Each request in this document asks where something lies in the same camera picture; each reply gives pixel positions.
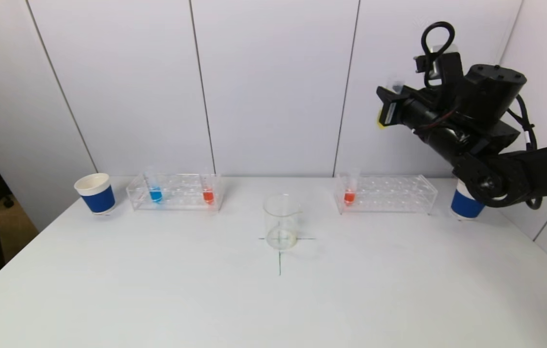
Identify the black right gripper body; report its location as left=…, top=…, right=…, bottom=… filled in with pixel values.
left=379, top=93, right=440, bottom=130

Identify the yellow pigment test tube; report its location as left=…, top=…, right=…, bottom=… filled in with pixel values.
left=376, top=74, right=407, bottom=129

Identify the clear acrylic test tube rack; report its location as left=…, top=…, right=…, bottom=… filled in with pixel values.
left=126, top=173, right=223, bottom=213
left=333, top=174, right=438, bottom=216

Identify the orange pigment test tube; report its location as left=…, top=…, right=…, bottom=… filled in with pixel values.
left=200, top=168, right=216, bottom=206
left=343, top=167, right=361, bottom=207

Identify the clear glass beaker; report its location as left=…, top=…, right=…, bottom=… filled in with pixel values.
left=262, top=193, right=302, bottom=251

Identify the blue pigment test tube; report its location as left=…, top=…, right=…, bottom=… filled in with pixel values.
left=144, top=167, right=164, bottom=205

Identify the blue white paper cup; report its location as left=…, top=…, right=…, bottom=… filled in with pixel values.
left=449, top=179, right=488, bottom=221
left=74, top=173, right=117, bottom=216

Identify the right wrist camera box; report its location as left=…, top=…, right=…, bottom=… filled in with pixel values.
left=414, top=45, right=465, bottom=93

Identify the black looped camera cable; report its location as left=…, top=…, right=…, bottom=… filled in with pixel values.
left=420, top=21, right=456, bottom=88

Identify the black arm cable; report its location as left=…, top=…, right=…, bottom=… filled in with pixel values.
left=506, top=93, right=544, bottom=210

